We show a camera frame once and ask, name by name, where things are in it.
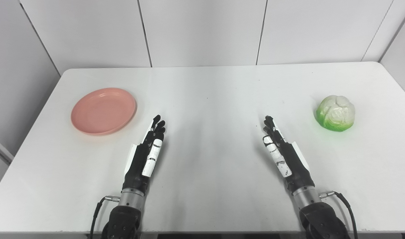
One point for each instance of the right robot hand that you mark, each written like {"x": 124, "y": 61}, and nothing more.
{"x": 292, "y": 162}

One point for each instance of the green white cabbage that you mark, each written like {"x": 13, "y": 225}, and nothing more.
{"x": 336, "y": 113}

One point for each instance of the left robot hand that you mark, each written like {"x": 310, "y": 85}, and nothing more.
{"x": 140, "y": 163}

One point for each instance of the pink plate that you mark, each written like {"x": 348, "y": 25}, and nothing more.
{"x": 103, "y": 111}

